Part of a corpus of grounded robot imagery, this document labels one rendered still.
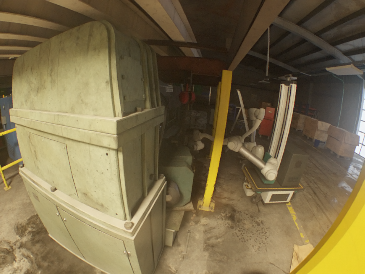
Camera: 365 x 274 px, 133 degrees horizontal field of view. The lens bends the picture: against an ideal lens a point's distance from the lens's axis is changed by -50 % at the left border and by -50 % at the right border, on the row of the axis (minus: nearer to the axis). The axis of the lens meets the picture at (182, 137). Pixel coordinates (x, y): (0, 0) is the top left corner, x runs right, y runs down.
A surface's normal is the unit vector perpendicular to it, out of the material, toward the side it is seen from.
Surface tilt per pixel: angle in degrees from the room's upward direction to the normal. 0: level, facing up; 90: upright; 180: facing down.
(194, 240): 0
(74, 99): 90
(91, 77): 90
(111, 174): 90
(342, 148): 90
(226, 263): 0
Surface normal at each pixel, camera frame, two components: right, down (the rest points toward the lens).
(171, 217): 0.08, -0.95
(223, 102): -0.20, 0.27
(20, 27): 0.98, 0.14
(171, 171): 0.14, 0.30
